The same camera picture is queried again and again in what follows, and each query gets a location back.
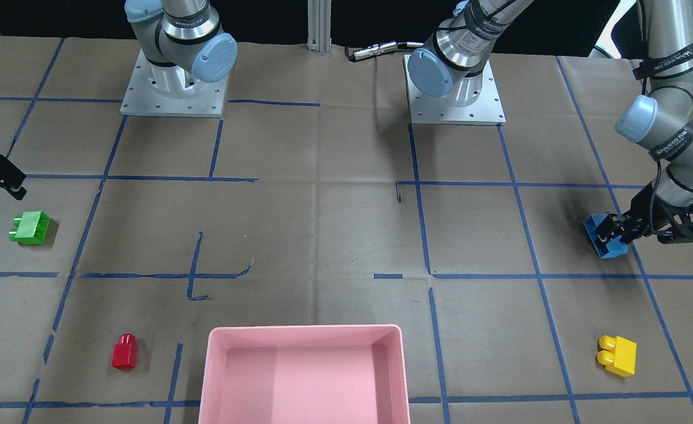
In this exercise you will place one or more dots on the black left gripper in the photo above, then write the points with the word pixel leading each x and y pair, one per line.
pixel 642 213

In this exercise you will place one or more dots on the blue toy block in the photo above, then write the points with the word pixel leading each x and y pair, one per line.
pixel 605 231

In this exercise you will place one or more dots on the green toy block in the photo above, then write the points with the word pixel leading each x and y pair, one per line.
pixel 30 228

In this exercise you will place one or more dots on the yellow toy block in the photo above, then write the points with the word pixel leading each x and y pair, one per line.
pixel 617 355

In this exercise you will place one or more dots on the red toy block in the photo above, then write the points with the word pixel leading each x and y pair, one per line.
pixel 124 353

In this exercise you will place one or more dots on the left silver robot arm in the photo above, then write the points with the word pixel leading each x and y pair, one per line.
pixel 660 121

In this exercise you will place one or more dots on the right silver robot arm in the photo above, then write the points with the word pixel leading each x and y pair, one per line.
pixel 60 98

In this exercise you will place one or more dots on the pink plastic box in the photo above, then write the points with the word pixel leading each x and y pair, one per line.
pixel 305 374

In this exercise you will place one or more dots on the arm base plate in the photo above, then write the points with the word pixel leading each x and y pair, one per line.
pixel 171 92
pixel 475 101

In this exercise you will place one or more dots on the metal cable connector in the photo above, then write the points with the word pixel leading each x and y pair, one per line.
pixel 377 50

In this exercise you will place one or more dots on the aluminium frame post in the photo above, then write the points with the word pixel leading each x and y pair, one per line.
pixel 319 26

